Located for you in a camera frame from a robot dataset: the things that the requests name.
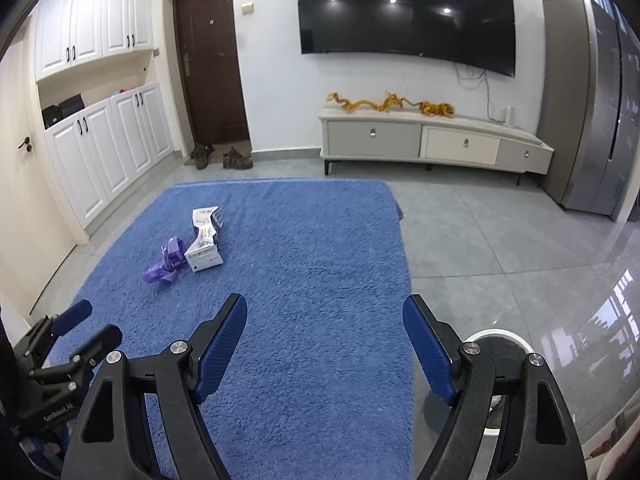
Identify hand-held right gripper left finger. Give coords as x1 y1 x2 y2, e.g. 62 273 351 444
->
60 292 249 480

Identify cream interior door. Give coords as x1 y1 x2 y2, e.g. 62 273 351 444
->
0 35 78 321

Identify purple plastic wrapper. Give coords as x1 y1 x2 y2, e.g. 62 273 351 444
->
143 236 187 285

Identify grey double door fridge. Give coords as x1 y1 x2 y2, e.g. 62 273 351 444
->
537 0 640 223

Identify white lower cabinets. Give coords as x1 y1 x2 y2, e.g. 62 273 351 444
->
44 82 174 231

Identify blue fluffy mat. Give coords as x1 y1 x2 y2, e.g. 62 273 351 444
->
65 178 413 480

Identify white printed carton box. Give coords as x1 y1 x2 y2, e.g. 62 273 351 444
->
184 205 224 274

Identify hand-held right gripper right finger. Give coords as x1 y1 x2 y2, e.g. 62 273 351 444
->
402 294 588 480

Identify television cables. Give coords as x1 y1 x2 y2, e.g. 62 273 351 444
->
455 62 506 123

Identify black wall television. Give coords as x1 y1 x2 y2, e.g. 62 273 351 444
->
295 0 517 78

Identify patterned fabric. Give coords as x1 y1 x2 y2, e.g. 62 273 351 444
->
582 395 640 480

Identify white upper wall cabinets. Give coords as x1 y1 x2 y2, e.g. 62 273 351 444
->
34 0 154 82

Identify black bag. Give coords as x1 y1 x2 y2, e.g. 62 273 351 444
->
41 94 85 128

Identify brown entrance door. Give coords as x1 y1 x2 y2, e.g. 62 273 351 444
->
173 0 251 148

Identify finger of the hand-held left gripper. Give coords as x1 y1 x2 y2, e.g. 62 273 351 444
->
15 299 94 361
30 324 124 383

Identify golden dragon figurine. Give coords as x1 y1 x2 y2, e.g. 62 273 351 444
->
326 92 383 115
380 91 418 111
417 101 456 118

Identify white grey television cabinet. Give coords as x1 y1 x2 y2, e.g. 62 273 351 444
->
318 105 555 186

